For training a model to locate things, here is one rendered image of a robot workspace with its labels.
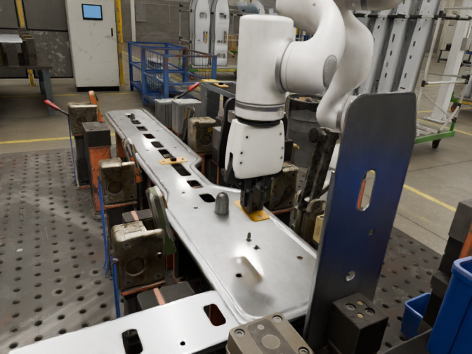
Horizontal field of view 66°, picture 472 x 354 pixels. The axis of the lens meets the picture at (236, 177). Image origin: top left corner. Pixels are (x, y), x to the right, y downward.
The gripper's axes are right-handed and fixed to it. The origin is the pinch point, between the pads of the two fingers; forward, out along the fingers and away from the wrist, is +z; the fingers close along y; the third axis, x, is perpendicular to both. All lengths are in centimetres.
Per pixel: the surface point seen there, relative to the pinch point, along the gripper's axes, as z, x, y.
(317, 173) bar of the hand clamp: -3.7, 1.3, -14.0
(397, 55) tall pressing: -4, -283, -378
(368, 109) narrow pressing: -22.9, 26.7, 3.9
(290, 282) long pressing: 9.4, 13.7, -0.2
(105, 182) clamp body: 9.3, -38.2, 21.1
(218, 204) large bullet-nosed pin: 6.7, -12.0, 1.3
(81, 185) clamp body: 37, -102, 22
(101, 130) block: 6, -76, 16
